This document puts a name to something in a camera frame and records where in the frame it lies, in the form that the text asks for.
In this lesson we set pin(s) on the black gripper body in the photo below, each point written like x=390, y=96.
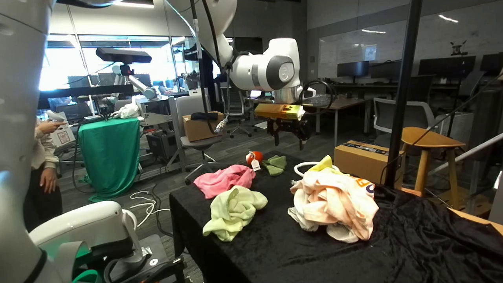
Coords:
x=300, y=129

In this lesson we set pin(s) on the peach printed t-shirt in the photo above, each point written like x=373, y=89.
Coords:
x=359, y=190

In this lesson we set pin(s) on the pale green white towel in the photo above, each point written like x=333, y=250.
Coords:
x=231, y=210

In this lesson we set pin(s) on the yellow microfibre towel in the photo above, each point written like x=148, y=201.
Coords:
x=324, y=163

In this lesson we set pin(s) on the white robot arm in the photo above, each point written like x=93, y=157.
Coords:
x=275, y=69

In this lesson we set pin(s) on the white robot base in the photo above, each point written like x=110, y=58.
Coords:
x=91, y=244

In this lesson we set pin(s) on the red plush radish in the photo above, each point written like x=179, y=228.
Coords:
x=266, y=165

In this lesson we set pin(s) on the cardboard box on floor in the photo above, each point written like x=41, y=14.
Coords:
x=362, y=159

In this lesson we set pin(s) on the pink towel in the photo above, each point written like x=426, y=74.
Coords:
x=211, y=184

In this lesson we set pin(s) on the white t-shirt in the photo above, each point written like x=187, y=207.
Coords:
x=335, y=212

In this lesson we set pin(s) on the wooden stool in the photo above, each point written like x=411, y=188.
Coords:
x=426, y=141

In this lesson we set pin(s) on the black velvet table cloth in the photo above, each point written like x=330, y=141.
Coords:
x=414, y=240

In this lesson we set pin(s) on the green draped cloth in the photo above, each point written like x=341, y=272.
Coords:
x=110, y=152

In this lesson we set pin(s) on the person at left edge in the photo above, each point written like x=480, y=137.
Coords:
x=44, y=196

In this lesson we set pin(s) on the gold wrist camera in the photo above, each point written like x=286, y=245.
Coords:
x=280, y=111

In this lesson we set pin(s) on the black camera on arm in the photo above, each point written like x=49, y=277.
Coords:
x=126, y=75

